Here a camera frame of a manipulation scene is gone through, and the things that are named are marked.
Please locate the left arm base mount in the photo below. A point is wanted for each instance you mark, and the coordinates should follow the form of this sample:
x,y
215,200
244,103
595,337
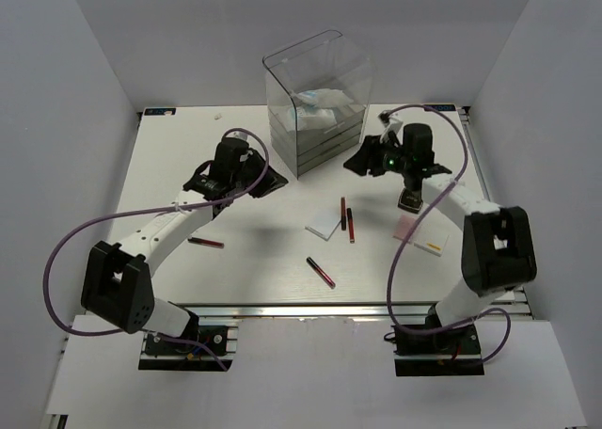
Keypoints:
x,y
211,350

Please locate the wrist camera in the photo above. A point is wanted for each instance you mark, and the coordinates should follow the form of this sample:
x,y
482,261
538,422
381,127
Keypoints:
x,y
391,123
239,135

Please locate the clear acrylic organizer with drawers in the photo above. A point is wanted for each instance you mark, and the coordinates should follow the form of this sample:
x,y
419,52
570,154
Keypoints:
x,y
324,60

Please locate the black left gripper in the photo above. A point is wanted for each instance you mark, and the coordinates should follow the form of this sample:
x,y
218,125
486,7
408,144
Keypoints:
x,y
272,182

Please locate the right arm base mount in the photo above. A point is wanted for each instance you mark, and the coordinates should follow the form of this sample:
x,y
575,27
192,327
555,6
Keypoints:
x,y
453,353

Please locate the red lip gloss near pad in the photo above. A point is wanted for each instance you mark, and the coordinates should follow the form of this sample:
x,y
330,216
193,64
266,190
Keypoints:
x,y
316,268

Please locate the red lip gloss tube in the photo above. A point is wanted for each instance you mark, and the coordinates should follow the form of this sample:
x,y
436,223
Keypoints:
x,y
343,214

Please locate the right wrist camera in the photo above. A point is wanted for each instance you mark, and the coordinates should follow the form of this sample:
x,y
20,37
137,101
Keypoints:
x,y
391,123

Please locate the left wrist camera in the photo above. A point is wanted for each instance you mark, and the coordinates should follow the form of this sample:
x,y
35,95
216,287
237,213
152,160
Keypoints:
x,y
239,135

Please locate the pink makeup packet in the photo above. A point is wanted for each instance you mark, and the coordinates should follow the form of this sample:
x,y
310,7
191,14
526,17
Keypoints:
x,y
404,226

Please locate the black gold-edged compact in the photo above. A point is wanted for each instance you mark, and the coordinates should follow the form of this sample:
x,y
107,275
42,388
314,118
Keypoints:
x,y
410,201

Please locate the blue label sticker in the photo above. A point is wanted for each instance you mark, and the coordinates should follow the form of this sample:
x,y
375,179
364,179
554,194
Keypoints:
x,y
442,107
159,111

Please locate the dark lip gloss tube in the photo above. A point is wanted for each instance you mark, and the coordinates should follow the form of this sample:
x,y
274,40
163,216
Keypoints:
x,y
350,225

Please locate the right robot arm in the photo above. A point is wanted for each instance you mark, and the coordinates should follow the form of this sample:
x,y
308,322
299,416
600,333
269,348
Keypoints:
x,y
441,191

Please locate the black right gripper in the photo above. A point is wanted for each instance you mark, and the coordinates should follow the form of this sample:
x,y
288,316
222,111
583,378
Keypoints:
x,y
367,156

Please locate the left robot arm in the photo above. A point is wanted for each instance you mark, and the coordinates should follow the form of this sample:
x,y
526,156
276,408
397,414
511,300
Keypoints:
x,y
118,280

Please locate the blue label sticker right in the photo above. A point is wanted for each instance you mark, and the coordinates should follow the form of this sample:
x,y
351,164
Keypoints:
x,y
442,107

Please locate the white square pad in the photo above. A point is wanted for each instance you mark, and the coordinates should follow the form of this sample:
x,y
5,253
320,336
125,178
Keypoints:
x,y
324,224

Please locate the red lip gloss far left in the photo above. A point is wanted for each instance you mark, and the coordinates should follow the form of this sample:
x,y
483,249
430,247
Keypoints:
x,y
205,242

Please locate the blue label sticker left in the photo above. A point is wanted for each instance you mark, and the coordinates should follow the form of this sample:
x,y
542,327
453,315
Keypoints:
x,y
159,111

